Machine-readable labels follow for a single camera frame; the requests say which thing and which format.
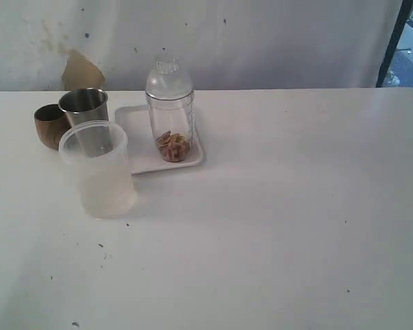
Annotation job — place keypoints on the clear measuring beaker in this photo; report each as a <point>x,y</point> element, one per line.
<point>175,116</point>

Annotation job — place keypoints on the clear plastic dome lid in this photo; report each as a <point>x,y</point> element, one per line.
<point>168,80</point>

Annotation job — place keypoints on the translucent plastic container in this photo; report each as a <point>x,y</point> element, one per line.
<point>96,158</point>

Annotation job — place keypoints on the stainless steel cup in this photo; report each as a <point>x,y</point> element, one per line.
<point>84,105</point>

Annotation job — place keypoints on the brown wooden cup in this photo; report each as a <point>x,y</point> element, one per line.
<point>51,123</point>

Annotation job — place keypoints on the white rectangular tray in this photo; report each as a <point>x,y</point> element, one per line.
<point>143,155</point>

